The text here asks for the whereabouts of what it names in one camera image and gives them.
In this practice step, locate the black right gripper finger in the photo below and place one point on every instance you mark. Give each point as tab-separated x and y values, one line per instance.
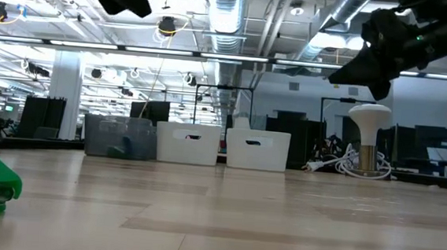
364	58
357	76

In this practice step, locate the blue mini stapler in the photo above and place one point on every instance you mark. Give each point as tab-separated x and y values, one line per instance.
127	146

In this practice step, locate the clear glass cup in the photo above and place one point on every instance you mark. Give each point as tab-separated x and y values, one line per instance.
369	115

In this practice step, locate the black background cabinet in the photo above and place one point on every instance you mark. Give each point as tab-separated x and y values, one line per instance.
297	138

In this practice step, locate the black background workstation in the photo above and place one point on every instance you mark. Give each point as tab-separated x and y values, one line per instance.
427	147

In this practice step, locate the white building column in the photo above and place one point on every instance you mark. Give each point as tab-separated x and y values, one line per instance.
65	90

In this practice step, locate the white plastic storage bin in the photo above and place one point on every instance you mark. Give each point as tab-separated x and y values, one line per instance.
256	157
186	152

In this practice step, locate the black partition panel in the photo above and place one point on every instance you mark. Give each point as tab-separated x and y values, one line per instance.
42	116

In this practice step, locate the gray translucent storage bin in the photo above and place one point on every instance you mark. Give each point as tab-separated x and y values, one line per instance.
100	136

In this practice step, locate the silver ventilation duct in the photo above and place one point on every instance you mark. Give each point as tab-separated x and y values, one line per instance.
346	7
225	15

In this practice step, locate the black background rig frame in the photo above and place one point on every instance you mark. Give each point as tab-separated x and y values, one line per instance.
226	87

